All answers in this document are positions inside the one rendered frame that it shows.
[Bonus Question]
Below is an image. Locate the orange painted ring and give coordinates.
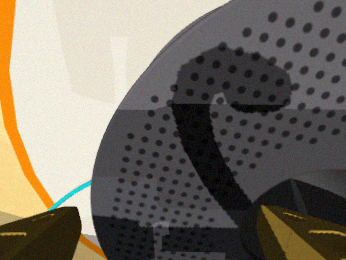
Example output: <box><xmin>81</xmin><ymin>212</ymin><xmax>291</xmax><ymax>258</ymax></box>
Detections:
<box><xmin>0</xmin><ymin>0</ymin><xmax>107</xmax><ymax>260</ymax></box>

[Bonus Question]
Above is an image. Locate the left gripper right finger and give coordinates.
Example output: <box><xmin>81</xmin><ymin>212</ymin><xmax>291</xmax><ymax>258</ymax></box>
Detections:
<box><xmin>256</xmin><ymin>205</ymin><xmax>346</xmax><ymax>260</ymax></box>

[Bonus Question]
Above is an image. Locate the grey perforated disc with centre hole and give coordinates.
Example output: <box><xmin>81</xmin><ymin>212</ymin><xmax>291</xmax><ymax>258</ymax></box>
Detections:
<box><xmin>90</xmin><ymin>0</ymin><xmax>346</xmax><ymax>260</ymax></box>

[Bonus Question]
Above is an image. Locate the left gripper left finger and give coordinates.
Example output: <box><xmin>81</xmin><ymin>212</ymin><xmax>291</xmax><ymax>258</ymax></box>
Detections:
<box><xmin>0</xmin><ymin>206</ymin><xmax>82</xmax><ymax>260</ymax></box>

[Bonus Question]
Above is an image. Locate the turquoise wire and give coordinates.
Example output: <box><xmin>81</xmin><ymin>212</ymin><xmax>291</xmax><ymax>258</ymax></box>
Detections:
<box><xmin>47</xmin><ymin>181</ymin><xmax>91</xmax><ymax>211</ymax></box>

